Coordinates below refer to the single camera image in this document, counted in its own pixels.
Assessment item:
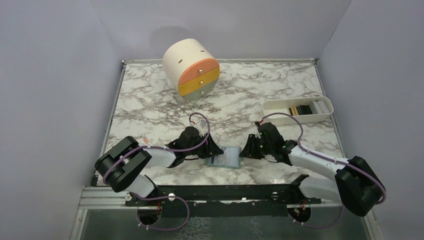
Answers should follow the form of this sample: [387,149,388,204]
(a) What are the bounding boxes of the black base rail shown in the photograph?
[125,174,322,218]

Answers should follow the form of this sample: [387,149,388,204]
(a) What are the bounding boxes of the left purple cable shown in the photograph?
[102,112,212,186]

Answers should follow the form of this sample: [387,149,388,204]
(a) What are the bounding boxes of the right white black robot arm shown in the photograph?
[239,122,387,217]

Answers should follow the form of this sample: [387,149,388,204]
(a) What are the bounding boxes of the white plastic tray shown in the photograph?
[262,96,334,126]

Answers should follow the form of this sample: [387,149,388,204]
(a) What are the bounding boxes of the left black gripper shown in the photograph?
[184,132,224,159]

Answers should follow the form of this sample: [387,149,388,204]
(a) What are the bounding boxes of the small white orange stick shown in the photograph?
[143,138,151,145]

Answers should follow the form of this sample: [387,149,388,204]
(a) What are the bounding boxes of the silver VIP credit card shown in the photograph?
[224,146,240,168]

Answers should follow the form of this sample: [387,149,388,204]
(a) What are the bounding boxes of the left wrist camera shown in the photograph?
[194,120,208,132]

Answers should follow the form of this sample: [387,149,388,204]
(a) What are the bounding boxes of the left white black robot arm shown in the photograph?
[94,126,224,206]

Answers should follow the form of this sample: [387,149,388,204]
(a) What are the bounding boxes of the round cream drawer cabinet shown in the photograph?
[162,38,221,101]

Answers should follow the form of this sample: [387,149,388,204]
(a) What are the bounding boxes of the green card holder wallet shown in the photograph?
[204,146,242,169]

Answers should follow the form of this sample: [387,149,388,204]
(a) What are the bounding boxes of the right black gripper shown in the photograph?
[239,133,274,160]

